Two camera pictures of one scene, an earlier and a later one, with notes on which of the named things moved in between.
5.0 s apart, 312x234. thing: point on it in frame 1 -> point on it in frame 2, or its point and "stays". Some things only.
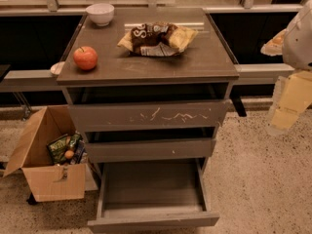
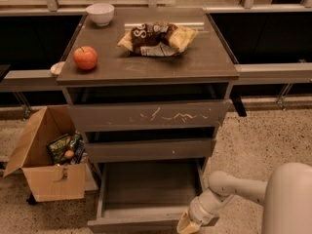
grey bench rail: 43,81 stays
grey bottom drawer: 145,194 stays
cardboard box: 51,181 stays
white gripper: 298,44 -> 199,214
